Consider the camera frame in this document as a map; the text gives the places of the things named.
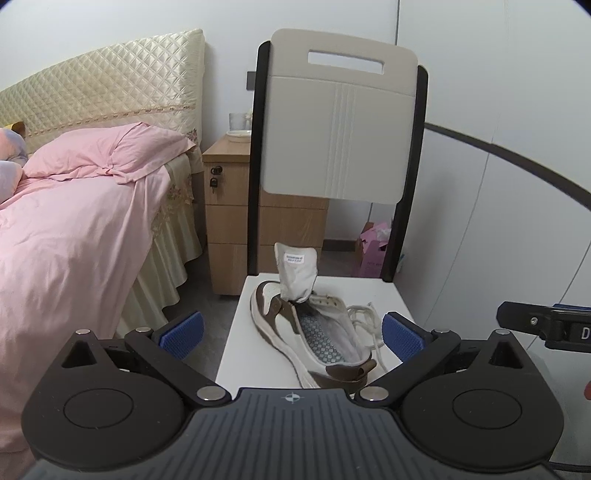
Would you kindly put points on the pink cardboard box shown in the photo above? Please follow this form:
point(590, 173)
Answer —
point(369, 258)

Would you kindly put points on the clear glass cup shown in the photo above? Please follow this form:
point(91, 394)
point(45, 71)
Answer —
point(239, 122)

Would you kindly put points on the dark wall socket plate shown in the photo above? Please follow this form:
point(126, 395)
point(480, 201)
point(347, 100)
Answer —
point(251, 79)

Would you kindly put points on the cream quilted headboard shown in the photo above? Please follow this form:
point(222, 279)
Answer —
point(101, 83)

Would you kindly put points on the pastel plush pillow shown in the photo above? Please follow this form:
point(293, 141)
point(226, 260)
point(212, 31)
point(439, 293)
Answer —
point(9, 161)

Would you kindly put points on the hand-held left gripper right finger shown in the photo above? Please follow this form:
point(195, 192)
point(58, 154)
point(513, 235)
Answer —
point(401, 337)

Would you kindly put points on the black cabinet keys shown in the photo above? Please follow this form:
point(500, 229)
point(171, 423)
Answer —
point(214, 177)

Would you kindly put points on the wooden bedside drawer cabinet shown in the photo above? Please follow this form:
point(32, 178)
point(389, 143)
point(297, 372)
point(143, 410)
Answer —
point(231, 207)

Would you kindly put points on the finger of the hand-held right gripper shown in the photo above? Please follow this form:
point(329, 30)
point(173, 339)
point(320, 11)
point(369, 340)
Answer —
point(521, 318)

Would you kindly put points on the pink blanket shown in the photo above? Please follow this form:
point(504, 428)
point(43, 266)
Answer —
point(83, 240)

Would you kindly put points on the white and brown sneaker shoe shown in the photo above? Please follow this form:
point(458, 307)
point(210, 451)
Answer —
point(281, 318)

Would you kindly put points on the white chair with black frame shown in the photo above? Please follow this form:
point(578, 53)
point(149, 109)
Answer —
point(341, 138)

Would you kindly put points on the white shoelace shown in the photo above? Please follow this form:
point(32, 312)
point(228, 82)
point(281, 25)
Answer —
point(364, 310)

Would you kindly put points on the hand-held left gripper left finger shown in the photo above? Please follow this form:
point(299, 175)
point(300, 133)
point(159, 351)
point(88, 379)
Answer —
point(182, 334)

